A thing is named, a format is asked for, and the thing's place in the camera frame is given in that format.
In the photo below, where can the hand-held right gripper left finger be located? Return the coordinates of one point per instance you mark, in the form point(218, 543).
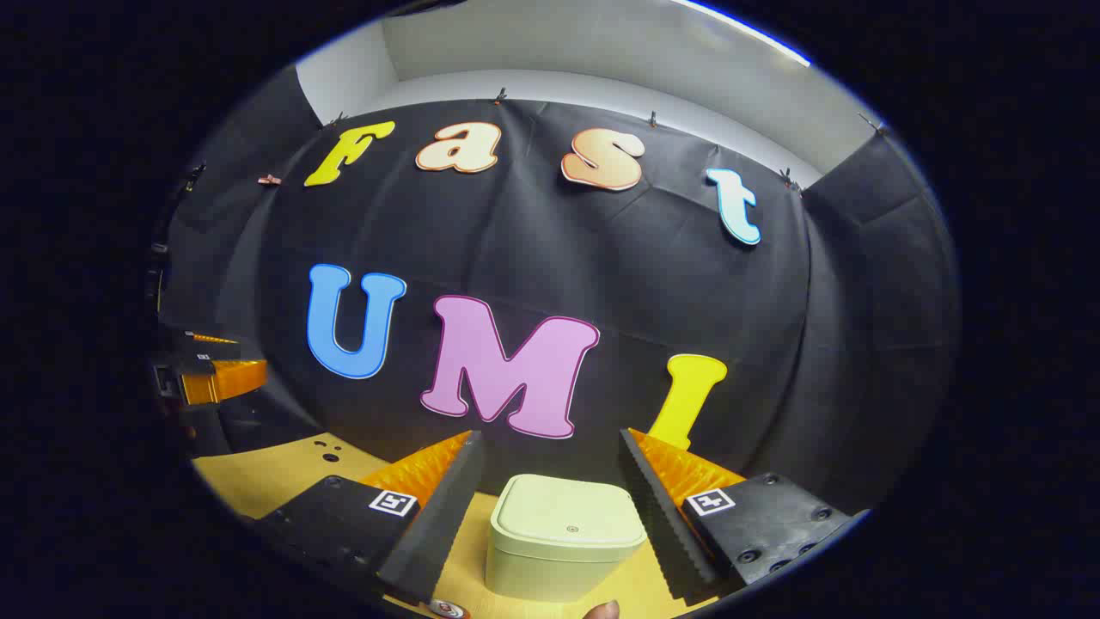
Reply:
point(443, 524)

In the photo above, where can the black backdrop cloth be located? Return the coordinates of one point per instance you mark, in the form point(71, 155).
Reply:
point(601, 258)

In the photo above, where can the wooden desktop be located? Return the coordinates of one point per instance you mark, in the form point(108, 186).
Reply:
point(284, 473)

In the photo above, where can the green desktop garbage bin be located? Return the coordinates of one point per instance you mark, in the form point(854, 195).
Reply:
point(559, 533)

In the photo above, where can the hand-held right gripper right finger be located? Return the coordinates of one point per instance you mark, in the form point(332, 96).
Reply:
point(662, 516)

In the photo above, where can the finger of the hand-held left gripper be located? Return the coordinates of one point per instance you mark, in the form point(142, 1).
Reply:
point(206, 339)
point(228, 378)

